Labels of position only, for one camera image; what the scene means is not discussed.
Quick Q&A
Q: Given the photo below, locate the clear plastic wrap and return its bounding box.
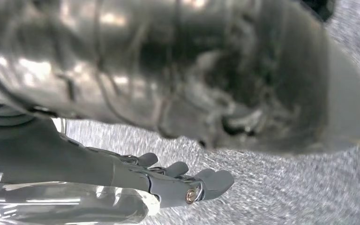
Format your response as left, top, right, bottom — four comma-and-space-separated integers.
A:
0, 168, 161, 225

